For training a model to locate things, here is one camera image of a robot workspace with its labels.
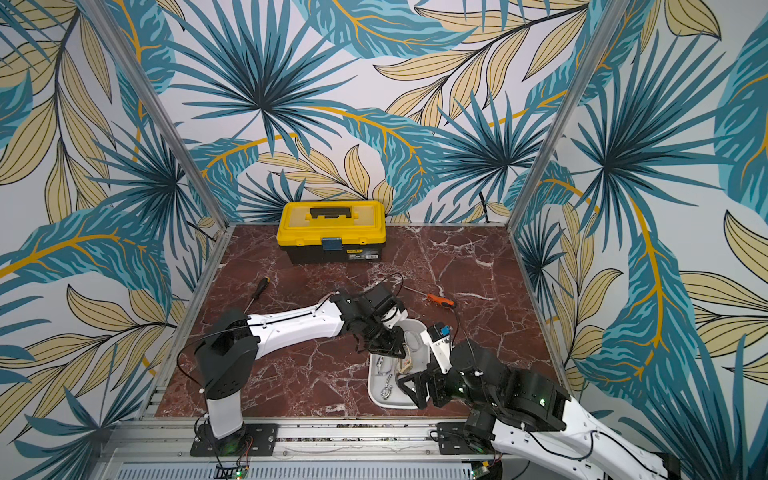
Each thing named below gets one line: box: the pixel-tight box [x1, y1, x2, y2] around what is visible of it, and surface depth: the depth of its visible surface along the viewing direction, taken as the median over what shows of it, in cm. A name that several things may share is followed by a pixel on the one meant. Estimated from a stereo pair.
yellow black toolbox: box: [276, 200, 387, 264], surface depth 99 cm
